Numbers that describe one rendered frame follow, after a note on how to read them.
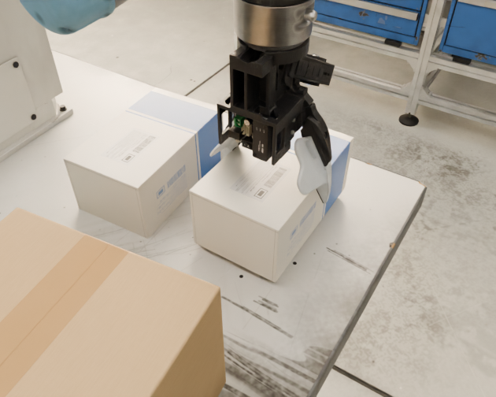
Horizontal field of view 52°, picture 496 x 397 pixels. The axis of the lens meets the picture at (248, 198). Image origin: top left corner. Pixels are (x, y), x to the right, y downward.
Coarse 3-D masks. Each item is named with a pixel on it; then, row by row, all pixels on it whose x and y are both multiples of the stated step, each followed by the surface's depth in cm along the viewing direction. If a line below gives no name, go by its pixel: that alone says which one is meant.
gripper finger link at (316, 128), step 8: (312, 104) 55; (312, 112) 54; (312, 120) 55; (320, 120) 55; (304, 128) 56; (312, 128) 55; (320, 128) 55; (304, 136) 56; (312, 136) 56; (320, 136) 55; (328, 136) 56; (320, 144) 56; (328, 144) 56; (320, 152) 57; (328, 152) 57; (328, 160) 58
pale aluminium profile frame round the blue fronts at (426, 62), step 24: (432, 0) 175; (432, 24) 181; (384, 48) 195; (408, 48) 192; (432, 48) 186; (336, 72) 213; (432, 72) 211; (456, 72) 185; (480, 72) 181; (408, 96) 202; (432, 96) 198; (408, 120) 207; (480, 120) 191
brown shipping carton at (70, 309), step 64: (0, 256) 44; (64, 256) 44; (128, 256) 44; (0, 320) 39; (64, 320) 39; (128, 320) 39; (192, 320) 39; (0, 384) 35; (64, 384) 35; (128, 384) 35; (192, 384) 42
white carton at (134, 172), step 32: (160, 96) 76; (128, 128) 70; (160, 128) 70; (192, 128) 70; (64, 160) 65; (96, 160) 65; (128, 160) 65; (160, 160) 65; (192, 160) 71; (96, 192) 66; (128, 192) 62; (160, 192) 66; (128, 224) 67; (160, 224) 68
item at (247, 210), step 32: (224, 160) 63; (256, 160) 63; (288, 160) 63; (192, 192) 59; (224, 192) 58; (256, 192) 58; (288, 192) 59; (192, 224) 63; (224, 224) 59; (256, 224) 56; (288, 224) 56; (224, 256) 63; (256, 256) 59; (288, 256) 61
